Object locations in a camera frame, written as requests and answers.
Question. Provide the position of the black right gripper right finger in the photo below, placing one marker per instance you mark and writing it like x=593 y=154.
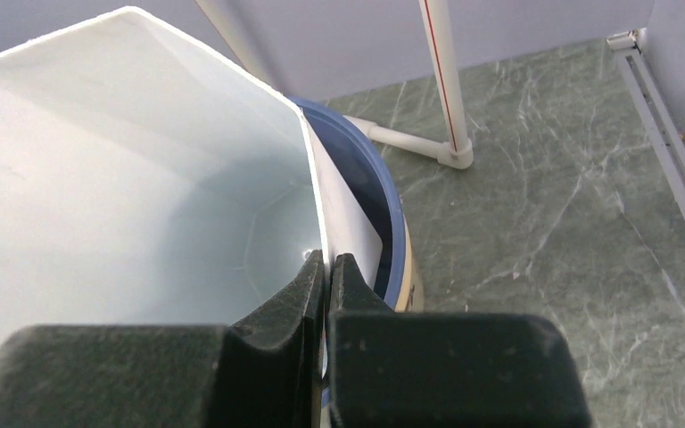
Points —
x=432 y=369

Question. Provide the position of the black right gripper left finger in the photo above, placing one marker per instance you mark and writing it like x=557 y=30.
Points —
x=262 y=371

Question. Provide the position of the blue and cream bucket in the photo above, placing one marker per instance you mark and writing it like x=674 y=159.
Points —
x=370 y=181

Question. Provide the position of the white octagonal plastic container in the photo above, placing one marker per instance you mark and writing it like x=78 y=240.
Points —
x=146 y=179

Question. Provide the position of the white PVC pipe frame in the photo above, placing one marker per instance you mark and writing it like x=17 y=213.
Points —
x=456 y=153

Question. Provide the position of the metal rail at wall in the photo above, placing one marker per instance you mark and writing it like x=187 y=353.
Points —
x=654 y=115

